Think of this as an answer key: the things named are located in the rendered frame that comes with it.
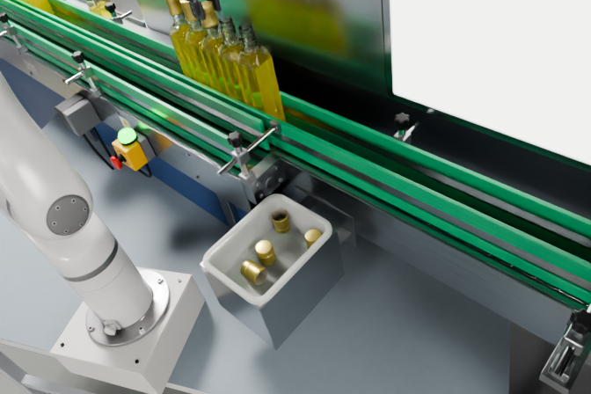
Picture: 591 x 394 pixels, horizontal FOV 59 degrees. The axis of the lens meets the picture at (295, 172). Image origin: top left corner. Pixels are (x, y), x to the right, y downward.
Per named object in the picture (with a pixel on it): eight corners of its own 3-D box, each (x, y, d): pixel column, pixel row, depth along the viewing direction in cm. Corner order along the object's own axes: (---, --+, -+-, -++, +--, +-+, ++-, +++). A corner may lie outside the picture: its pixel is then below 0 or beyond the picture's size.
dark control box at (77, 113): (103, 123, 154) (91, 100, 148) (80, 138, 150) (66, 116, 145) (88, 113, 159) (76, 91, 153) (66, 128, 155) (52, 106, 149)
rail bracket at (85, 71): (106, 95, 141) (84, 53, 132) (83, 110, 138) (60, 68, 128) (98, 91, 143) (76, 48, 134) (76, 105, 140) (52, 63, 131)
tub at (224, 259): (342, 251, 107) (338, 225, 101) (267, 331, 97) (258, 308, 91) (281, 215, 117) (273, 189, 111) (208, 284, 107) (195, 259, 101)
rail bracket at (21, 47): (30, 51, 167) (7, 13, 157) (10, 62, 163) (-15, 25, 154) (25, 48, 169) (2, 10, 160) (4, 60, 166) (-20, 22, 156)
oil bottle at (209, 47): (253, 109, 125) (231, 30, 110) (237, 122, 123) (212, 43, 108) (237, 102, 128) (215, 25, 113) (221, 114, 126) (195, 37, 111)
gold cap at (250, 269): (257, 288, 102) (242, 278, 105) (269, 275, 104) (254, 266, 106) (253, 278, 100) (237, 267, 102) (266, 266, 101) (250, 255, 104)
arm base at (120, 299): (153, 348, 105) (113, 297, 93) (73, 346, 110) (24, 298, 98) (180, 271, 119) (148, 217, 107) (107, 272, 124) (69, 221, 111)
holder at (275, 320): (360, 257, 115) (353, 212, 104) (276, 350, 103) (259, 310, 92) (302, 222, 125) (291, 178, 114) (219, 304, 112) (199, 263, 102)
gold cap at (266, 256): (268, 269, 105) (264, 257, 102) (256, 261, 107) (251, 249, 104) (280, 257, 107) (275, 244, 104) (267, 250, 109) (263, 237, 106)
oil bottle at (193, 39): (237, 101, 129) (215, 24, 114) (221, 113, 126) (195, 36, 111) (222, 94, 132) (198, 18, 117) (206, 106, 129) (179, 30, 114)
